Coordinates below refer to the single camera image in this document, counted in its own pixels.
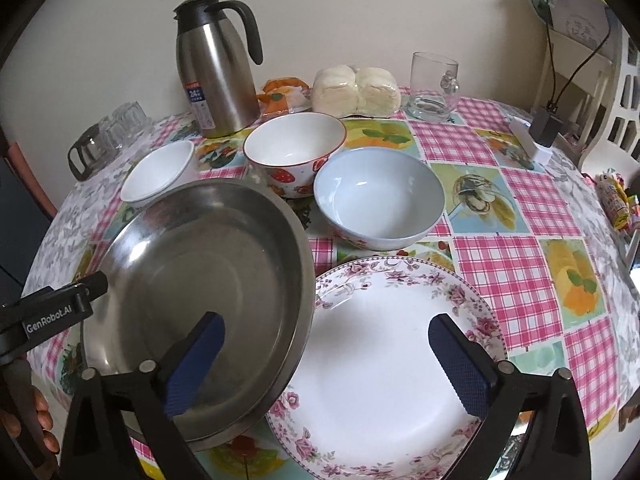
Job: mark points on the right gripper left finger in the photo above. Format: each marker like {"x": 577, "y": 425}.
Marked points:
{"x": 96, "y": 442}

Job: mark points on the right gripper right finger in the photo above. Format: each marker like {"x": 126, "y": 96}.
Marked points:
{"x": 531, "y": 426}

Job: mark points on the floral pattern plate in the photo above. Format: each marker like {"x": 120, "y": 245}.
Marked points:
{"x": 369, "y": 399}

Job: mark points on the stainless steel basin plate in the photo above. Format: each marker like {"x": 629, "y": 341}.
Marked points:
{"x": 226, "y": 246}

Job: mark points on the white square bowl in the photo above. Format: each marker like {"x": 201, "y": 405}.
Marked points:
{"x": 159, "y": 172}

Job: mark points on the light blue round bowl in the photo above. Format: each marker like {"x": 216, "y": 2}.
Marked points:
{"x": 378, "y": 198}

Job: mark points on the strawberry pattern bowl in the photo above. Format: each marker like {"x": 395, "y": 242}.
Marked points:
{"x": 288, "y": 151}

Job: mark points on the person left hand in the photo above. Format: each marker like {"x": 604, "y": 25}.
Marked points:
{"x": 29, "y": 430}

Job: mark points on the grey floral white cloth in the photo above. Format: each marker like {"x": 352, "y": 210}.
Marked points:
{"x": 59, "y": 254}

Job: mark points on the clear drinking glass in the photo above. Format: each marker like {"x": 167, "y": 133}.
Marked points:
{"x": 132, "y": 117}
{"x": 116, "y": 132}

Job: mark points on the pink checkered tablecloth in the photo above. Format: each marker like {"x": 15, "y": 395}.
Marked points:
{"x": 549, "y": 264}

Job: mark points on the colourful candy roll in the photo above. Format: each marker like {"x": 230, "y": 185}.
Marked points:
{"x": 621, "y": 209}

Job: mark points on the white power strip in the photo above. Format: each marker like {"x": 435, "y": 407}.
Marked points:
{"x": 536, "y": 152}

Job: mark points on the steel thermos jug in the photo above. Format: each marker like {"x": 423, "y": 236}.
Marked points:
{"x": 216, "y": 43}

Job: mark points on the white plastic chair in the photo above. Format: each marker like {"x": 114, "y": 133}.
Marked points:
{"x": 616, "y": 142}

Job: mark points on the black power adapter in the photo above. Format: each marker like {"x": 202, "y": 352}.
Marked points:
{"x": 545, "y": 126}

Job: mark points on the orange snack packet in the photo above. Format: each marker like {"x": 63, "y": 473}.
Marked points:
{"x": 284, "y": 96}

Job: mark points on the bag of steamed buns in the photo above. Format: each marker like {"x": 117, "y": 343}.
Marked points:
{"x": 343, "y": 91}

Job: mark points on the paper bag on shelf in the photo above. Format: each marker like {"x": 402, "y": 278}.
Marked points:
{"x": 585, "y": 21}

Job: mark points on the glass teapot black handle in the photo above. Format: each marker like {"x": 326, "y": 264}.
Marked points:
{"x": 89, "y": 153}

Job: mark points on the glass mug with handle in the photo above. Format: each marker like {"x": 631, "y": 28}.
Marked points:
{"x": 434, "y": 89}

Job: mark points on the white wall shelf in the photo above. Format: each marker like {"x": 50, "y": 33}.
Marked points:
{"x": 575, "y": 79}

